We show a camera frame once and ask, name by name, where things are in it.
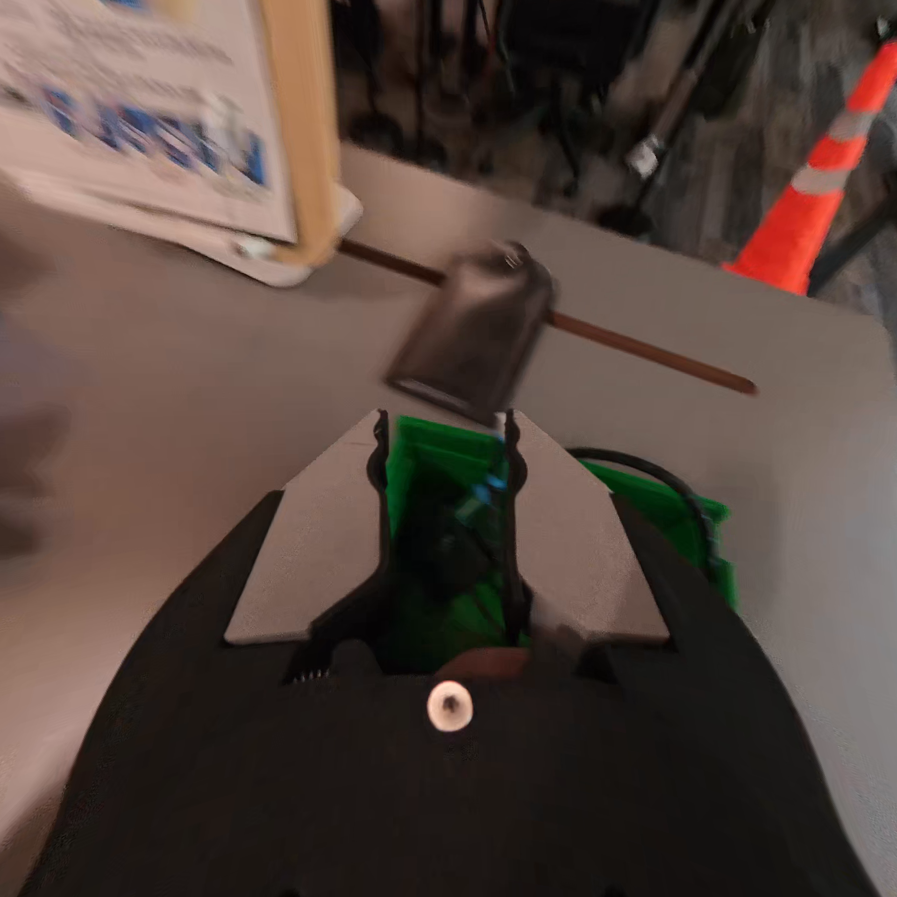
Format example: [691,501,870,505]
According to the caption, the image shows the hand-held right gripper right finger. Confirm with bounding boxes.
[501,408,672,646]

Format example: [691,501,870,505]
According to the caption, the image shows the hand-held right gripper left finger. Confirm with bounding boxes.
[223,410,392,649]

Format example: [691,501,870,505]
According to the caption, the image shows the green plastic bin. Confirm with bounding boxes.
[384,415,740,656]

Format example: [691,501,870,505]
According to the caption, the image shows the black braided cable green plugs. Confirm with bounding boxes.
[403,447,723,632]

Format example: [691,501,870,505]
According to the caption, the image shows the grey usb hub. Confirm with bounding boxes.
[384,240,558,430]

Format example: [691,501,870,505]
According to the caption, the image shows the white sign stand base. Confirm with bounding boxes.
[0,168,365,288]

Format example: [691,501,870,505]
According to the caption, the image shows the orange traffic cone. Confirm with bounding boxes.
[722,38,897,297]

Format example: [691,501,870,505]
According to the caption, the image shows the printed instruction sheet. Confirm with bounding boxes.
[0,0,299,245]

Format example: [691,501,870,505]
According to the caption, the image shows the dark blurred equipment stands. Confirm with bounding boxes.
[329,0,793,239]

